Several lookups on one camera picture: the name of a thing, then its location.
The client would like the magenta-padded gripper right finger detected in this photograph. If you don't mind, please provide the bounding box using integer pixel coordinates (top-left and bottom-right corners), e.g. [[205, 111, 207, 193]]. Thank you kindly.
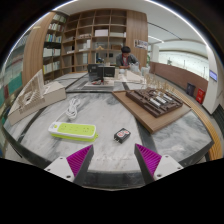
[[133, 142, 185, 185]]

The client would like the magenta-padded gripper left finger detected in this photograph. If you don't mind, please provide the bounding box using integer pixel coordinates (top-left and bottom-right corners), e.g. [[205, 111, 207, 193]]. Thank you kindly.
[[43, 143, 95, 187]]

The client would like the black charger with red print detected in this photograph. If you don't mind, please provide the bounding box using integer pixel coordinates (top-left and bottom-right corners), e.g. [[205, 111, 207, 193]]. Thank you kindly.
[[113, 127, 132, 145]]

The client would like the white and green power strip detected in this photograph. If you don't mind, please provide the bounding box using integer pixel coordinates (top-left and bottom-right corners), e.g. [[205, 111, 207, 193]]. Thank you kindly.
[[47, 121, 100, 143]]

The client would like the wooden model base board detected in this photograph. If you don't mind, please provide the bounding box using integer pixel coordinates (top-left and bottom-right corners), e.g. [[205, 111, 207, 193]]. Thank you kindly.
[[111, 87, 202, 135]]

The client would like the dark brown architectural model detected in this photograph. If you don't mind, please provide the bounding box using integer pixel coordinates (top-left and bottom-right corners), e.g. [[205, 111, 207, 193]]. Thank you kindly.
[[125, 86, 185, 119]]

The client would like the beige slatted architectural model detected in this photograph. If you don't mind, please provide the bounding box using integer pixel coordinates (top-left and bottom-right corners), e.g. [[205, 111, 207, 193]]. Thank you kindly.
[[6, 68, 68, 126]]

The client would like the dark bin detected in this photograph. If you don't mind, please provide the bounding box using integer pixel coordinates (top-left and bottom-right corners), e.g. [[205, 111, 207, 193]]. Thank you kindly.
[[185, 82, 197, 98]]

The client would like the red bin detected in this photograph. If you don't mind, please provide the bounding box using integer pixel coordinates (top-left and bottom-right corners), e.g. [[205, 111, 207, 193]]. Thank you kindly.
[[195, 87, 207, 105]]

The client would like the small white architectural model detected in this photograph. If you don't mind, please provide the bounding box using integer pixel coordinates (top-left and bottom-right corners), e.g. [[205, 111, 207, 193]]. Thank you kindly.
[[124, 67, 151, 85]]

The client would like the person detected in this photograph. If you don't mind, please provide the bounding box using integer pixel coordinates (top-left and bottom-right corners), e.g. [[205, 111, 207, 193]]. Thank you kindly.
[[115, 45, 140, 71]]

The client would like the bookshelf with teal books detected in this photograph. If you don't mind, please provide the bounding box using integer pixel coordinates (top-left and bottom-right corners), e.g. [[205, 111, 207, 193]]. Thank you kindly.
[[0, 35, 28, 113]]

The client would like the wooden shelf unit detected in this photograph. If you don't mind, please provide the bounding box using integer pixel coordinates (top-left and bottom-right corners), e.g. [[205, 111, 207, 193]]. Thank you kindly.
[[21, 7, 150, 85]]

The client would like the white coiled power cable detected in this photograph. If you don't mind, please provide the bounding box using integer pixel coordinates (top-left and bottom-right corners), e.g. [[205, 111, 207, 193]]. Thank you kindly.
[[54, 97, 82, 126]]

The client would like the blue wall screen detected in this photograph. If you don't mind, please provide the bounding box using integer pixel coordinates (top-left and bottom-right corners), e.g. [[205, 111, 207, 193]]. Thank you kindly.
[[208, 68, 219, 83]]

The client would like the wall poster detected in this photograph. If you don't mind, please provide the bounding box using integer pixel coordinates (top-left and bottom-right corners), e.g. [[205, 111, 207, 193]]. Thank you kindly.
[[133, 38, 149, 51]]

